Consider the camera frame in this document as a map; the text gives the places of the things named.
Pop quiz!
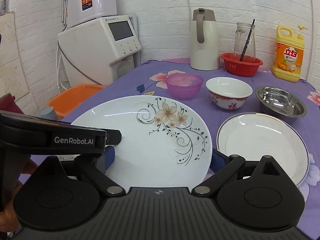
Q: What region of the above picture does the white blue-rimmed plate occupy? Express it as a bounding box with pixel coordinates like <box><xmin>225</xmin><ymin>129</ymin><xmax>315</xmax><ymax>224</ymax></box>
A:
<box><xmin>216</xmin><ymin>113</ymin><xmax>310</xmax><ymax>186</ymax></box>

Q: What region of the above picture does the white floral plate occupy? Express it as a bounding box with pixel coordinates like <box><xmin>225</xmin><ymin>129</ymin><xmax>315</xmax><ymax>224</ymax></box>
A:
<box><xmin>73</xmin><ymin>95</ymin><xmax>212</xmax><ymax>190</ymax></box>

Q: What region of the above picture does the white red ceramic bowl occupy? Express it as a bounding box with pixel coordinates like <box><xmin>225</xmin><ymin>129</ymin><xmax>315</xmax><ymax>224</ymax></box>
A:
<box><xmin>206</xmin><ymin>77</ymin><xmax>253</xmax><ymax>110</ymax></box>

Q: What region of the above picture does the stainless steel bowl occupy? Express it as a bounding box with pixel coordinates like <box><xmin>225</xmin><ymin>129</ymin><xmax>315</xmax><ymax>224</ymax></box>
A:
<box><xmin>255</xmin><ymin>86</ymin><xmax>307</xmax><ymax>124</ymax></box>

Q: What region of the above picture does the purple plastic bowl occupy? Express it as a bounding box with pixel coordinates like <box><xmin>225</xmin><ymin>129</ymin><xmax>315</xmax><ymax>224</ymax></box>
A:
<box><xmin>165</xmin><ymin>73</ymin><xmax>203</xmax><ymax>100</ymax></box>

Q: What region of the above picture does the person's left hand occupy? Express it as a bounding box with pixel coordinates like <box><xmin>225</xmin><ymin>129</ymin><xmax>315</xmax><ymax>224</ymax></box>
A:
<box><xmin>1</xmin><ymin>159</ymin><xmax>38</xmax><ymax>233</ymax></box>

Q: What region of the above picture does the grey cylinder bottle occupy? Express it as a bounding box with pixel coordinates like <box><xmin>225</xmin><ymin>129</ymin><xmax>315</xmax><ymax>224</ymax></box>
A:
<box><xmin>40</xmin><ymin>106</ymin><xmax>58</xmax><ymax>120</ymax></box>

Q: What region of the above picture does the orange plastic basin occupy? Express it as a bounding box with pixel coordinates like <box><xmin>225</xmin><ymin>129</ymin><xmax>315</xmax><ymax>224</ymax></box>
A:
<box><xmin>46</xmin><ymin>84</ymin><xmax>105</xmax><ymax>120</ymax></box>

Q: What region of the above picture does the beige tile board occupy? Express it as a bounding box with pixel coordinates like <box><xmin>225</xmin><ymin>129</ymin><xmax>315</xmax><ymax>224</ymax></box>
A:
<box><xmin>0</xmin><ymin>12</ymin><xmax>29</xmax><ymax>99</ymax></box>

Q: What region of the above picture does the purple floral tablecloth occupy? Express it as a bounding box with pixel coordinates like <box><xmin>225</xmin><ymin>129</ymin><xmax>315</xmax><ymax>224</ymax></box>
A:
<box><xmin>64</xmin><ymin>61</ymin><xmax>319</xmax><ymax>239</ymax></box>

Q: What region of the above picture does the red plastic basket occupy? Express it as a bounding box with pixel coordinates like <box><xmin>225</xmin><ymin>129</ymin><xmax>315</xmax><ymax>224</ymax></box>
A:
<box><xmin>220</xmin><ymin>53</ymin><xmax>263</xmax><ymax>77</ymax></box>

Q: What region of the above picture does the white water dispenser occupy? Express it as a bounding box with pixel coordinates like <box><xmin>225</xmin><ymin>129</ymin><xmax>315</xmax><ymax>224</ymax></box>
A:
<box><xmin>57</xmin><ymin>15</ymin><xmax>142</xmax><ymax>87</ymax></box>

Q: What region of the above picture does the yellow detergent bottle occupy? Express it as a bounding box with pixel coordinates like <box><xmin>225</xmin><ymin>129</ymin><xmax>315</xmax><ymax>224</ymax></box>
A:
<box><xmin>272</xmin><ymin>25</ymin><xmax>308</xmax><ymax>82</ymax></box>

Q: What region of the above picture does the white thermos jug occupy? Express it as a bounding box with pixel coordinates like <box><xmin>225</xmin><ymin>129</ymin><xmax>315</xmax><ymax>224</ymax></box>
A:
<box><xmin>190</xmin><ymin>8</ymin><xmax>220</xmax><ymax>70</ymax></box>

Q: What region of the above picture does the glass jar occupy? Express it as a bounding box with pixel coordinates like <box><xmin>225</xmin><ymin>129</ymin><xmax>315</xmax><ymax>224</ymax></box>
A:
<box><xmin>233</xmin><ymin>23</ymin><xmax>255</xmax><ymax>61</ymax></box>

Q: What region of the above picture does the black stick in jar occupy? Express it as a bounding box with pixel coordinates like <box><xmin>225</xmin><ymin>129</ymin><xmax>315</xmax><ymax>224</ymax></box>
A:
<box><xmin>240</xmin><ymin>18</ymin><xmax>255</xmax><ymax>61</ymax></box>

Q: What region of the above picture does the white water purifier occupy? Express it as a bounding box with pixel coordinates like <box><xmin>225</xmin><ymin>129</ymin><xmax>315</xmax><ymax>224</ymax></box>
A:
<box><xmin>61</xmin><ymin>0</ymin><xmax>117</xmax><ymax>28</ymax></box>

